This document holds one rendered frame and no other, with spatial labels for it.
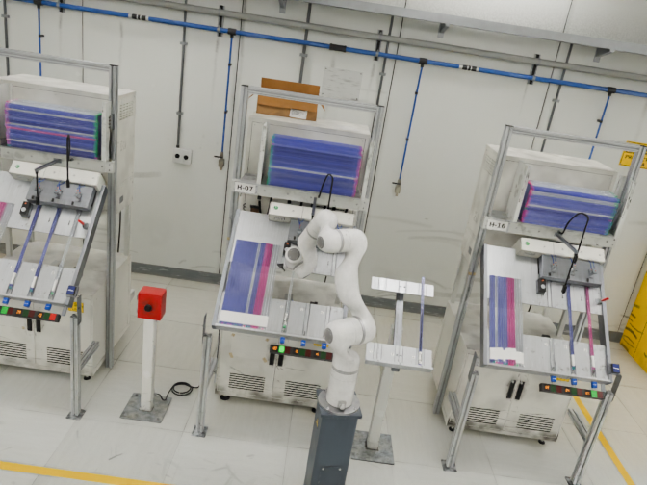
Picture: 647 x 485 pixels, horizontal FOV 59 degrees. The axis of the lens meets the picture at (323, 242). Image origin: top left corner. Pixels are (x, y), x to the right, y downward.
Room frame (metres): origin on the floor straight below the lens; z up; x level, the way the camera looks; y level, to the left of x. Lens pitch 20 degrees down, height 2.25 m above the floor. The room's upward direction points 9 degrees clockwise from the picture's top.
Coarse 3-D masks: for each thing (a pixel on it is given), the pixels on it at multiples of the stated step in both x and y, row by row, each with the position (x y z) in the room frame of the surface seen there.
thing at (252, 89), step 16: (272, 96) 3.14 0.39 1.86; (288, 96) 3.14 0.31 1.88; (304, 96) 3.14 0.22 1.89; (320, 96) 3.15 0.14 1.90; (368, 144) 3.23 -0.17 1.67; (368, 160) 3.08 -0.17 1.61; (256, 176) 3.22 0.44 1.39; (368, 176) 3.08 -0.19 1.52; (256, 192) 3.11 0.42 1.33; (208, 384) 2.70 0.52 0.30; (192, 432) 2.63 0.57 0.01
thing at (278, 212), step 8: (272, 208) 3.10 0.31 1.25; (280, 208) 3.10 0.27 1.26; (288, 208) 3.11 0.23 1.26; (296, 208) 3.12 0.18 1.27; (304, 208) 3.12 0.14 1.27; (272, 216) 3.09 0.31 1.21; (280, 216) 3.08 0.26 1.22; (288, 216) 3.07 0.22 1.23; (296, 216) 3.08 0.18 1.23; (304, 216) 3.09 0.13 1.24; (344, 216) 3.12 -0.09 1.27; (352, 216) 3.13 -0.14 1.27; (344, 224) 3.08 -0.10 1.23; (352, 224) 3.09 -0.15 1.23
